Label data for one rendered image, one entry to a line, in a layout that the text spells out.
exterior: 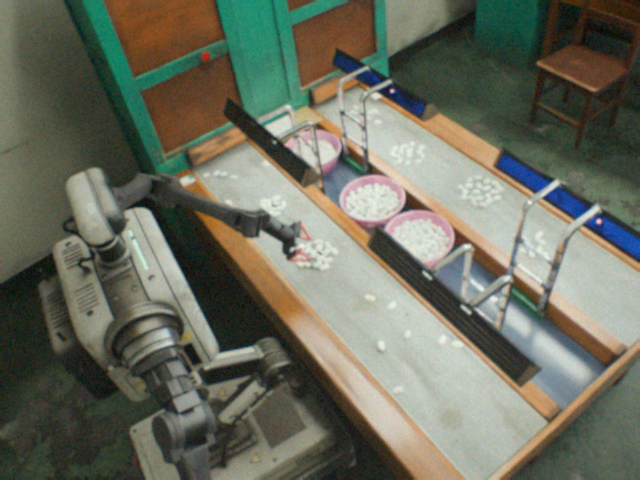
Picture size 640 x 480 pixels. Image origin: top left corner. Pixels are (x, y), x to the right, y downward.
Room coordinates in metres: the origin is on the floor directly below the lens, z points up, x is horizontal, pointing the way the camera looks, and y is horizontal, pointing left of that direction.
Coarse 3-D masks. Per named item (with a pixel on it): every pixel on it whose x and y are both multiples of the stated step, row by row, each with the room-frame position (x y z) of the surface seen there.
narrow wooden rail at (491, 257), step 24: (384, 168) 1.76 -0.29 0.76; (408, 192) 1.59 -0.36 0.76; (456, 216) 1.41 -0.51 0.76; (456, 240) 1.34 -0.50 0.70; (480, 240) 1.27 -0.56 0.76; (480, 264) 1.23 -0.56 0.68; (504, 264) 1.14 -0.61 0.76; (528, 288) 1.04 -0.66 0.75; (552, 312) 0.94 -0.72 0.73; (576, 312) 0.90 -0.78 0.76; (576, 336) 0.84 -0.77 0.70; (600, 336) 0.79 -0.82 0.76; (600, 360) 0.75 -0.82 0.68
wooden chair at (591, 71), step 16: (624, 0) 2.86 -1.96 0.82; (592, 16) 3.00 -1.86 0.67; (608, 16) 2.91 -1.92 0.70; (576, 32) 3.04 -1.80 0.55; (576, 48) 2.99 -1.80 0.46; (544, 64) 2.86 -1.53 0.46; (560, 64) 2.84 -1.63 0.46; (576, 64) 2.82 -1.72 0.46; (592, 64) 2.79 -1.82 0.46; (608, 64) 2.76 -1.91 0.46; (624, 64) 2.71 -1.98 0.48; (544, 80) 2.86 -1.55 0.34; (560, 80) 2.73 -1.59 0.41; (576, 80) 2.64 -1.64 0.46; (592, 80) 2.62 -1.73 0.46; (608, 80) 2.59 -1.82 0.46; (624, 80) 2.68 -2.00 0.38; (592, 96) 2.53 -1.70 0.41; (576, 128) 2.57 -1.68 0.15; (576, 144) 2.54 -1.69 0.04
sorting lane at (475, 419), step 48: (240, 192) 1.78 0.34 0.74; (288, 192) 1.73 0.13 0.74; (336, 240) 1.41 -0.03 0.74; (336, 288) 1.18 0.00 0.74; (384, 288) 1.15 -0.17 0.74; (384, 336) 0.95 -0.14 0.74; (432, 336) 0.92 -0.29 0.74; (384, 384) 0.78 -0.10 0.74; (432, 384) 0.75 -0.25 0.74; (480, 384) 0.72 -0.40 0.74; (432, 432) 0.60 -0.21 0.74; (480, 432) 0.57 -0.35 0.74; (528, 432) 0.54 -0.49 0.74
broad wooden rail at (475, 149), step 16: (400, 112) 2.17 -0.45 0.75; (432, 128) 1.98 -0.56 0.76; (448, 128) 1.97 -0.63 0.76; (448, 144) 1.87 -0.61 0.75; (464, 144) 1.84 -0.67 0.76; (480, 144) 1.82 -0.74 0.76; (480, 160) 1.71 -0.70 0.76; (528, 192) 1.48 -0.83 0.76; (544, 208) 1.40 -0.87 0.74; (592, 240) 1.20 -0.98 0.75; (624, 256) 1.09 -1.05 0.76
